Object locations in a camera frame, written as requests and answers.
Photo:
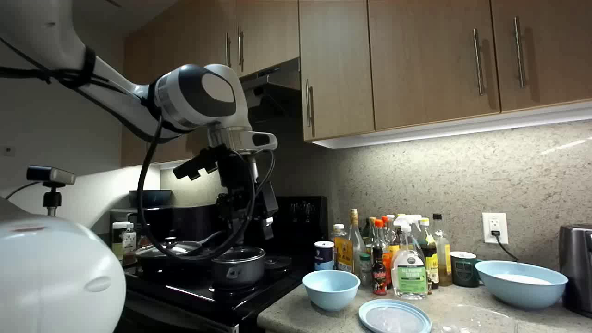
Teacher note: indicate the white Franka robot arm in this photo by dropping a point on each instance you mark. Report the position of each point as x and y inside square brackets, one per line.
[55, 277]

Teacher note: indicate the large light blue bowl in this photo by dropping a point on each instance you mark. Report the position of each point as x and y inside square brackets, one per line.
[523, 292]

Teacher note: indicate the dark bottle red label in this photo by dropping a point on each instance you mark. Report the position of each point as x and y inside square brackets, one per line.
[379, 279]

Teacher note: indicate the dark range hood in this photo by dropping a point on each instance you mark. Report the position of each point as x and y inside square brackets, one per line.
[277, 80]

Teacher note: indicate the black camera on tripod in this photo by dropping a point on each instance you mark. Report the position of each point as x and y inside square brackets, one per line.
[48, 176]

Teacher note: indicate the yellow oil bottle black cap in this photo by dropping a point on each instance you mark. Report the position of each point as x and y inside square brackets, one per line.
[444, 259]

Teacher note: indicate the dark soy sauce bottle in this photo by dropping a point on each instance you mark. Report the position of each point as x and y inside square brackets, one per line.
[429, 261]

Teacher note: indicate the black frying pan with lid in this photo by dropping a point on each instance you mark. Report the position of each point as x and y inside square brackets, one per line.
[166, 252]

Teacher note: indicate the small green cap jar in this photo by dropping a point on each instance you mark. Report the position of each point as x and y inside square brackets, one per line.
[366, 265]

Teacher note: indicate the under cabinet light strip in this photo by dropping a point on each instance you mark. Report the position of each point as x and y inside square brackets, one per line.
[462, 126]

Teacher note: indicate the black pot glass lid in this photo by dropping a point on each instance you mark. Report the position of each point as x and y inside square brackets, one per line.
[237, 270]

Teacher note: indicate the black kitchen stove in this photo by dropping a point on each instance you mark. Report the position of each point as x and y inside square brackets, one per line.
[185, 298]

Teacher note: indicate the clear bottle white cap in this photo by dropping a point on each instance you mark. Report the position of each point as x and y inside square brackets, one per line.
[336, 231]

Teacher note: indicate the medium light blue bowl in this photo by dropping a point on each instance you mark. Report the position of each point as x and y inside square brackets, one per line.
[331, 292]

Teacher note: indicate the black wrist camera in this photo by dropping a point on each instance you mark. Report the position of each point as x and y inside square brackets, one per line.
[194, 165]

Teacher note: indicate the light blue plate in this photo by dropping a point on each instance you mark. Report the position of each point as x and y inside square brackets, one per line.
[394, 316]

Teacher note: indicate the orange cap sauce bottle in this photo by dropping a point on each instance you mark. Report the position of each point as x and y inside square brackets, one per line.
[375, 229]
[388, 226]

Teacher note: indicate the tall yellow label bottle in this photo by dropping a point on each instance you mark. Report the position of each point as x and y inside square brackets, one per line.
[348, 255]

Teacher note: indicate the white label jar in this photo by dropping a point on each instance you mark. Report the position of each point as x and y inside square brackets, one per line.
[124, 237]

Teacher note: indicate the light wood cabinet door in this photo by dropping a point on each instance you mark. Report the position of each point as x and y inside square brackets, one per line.
[270, 30]
[425, 61]
[185, 30]
[555, 48]
[338, 61]

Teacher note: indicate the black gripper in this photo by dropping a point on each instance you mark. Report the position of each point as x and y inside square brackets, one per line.
[237, 172]

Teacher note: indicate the blue white salt canister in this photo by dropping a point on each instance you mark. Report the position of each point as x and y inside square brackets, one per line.
[323, 255]

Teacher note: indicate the white wall outlet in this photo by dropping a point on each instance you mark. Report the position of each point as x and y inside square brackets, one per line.
[494, 222]

